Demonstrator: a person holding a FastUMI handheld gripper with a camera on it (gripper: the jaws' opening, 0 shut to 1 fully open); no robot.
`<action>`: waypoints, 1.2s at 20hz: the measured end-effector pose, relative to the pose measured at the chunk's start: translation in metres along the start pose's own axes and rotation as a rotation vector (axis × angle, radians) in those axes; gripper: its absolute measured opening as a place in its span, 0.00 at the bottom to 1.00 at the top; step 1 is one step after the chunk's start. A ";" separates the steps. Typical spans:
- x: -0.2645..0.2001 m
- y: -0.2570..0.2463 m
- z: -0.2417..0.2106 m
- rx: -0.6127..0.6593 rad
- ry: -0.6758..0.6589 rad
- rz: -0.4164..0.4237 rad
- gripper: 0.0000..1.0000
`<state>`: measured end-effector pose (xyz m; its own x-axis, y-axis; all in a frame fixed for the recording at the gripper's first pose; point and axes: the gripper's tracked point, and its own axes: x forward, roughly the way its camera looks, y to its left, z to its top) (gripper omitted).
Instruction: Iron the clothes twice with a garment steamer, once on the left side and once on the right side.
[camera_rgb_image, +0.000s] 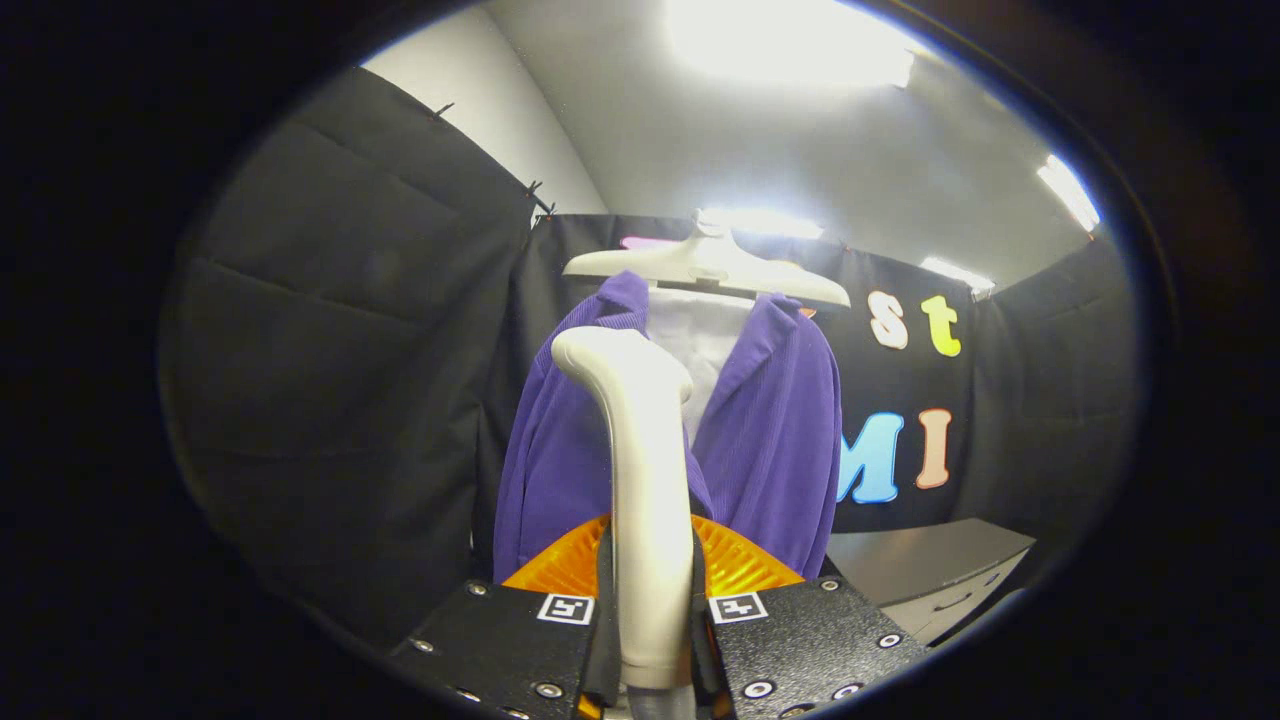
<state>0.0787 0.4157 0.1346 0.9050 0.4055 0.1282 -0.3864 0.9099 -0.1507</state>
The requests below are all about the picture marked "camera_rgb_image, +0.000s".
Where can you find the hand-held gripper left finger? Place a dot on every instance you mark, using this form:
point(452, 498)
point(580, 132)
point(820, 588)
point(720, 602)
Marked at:
point(500, 650)

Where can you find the white ironing board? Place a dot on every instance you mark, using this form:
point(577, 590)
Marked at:
point(700, 340)

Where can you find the black backdrop cloth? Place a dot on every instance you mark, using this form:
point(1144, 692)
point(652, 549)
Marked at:
point(350, 350)

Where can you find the purple jacket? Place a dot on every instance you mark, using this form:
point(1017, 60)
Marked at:
point(770, 430)

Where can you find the large ceiling light panel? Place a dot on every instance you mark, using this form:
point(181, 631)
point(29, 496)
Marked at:
point(790, 40)

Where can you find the white garment steamer head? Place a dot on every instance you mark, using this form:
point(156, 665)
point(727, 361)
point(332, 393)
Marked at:
point(640, 500)

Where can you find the grey cabinet with dark top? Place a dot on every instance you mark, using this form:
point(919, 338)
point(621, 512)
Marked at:
point(920, 560)

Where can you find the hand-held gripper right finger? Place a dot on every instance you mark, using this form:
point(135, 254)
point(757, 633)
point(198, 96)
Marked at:
point(810, 640)

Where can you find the cream clothes hanger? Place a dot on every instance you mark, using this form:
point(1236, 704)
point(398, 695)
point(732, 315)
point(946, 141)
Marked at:
point(700, 265)

